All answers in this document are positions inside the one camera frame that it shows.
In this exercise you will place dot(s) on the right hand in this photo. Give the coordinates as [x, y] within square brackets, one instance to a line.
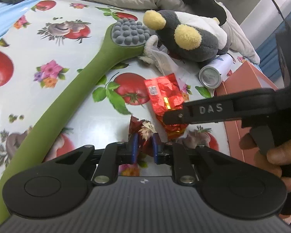
[274, 159]

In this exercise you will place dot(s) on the dark red candy wrapper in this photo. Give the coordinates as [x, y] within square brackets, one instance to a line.
[145, 130]

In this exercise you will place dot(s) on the grey penguin plush toy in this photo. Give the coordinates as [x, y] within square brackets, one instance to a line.
[196, 38]

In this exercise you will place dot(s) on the white rope ring toy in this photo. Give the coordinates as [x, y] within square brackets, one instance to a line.
[147, 55]

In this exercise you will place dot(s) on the white aluminium can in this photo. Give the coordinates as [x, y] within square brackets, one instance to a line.
[215, 72]

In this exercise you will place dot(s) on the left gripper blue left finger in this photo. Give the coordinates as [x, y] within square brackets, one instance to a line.
[134, 148]

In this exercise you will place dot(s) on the blue curtain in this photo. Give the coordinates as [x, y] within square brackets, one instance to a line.
[275, 53]

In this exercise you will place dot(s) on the green massage hammer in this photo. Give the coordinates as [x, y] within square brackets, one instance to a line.
[123, 40]

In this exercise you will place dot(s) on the clear plastic bag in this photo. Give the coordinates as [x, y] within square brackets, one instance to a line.
[165, 64]

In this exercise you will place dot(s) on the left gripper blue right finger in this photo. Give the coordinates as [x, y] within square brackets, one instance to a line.
[155, 146]

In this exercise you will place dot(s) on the red foil snack packet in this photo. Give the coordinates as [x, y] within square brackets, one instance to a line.
[165, 95]

